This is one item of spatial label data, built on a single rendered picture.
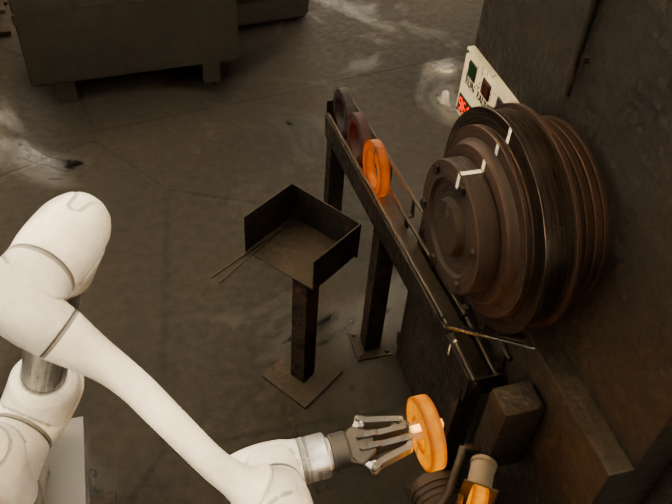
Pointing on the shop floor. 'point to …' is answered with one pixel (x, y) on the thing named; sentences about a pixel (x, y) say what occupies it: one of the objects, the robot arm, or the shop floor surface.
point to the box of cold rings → (122, 38)
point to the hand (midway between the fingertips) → (426, 428)
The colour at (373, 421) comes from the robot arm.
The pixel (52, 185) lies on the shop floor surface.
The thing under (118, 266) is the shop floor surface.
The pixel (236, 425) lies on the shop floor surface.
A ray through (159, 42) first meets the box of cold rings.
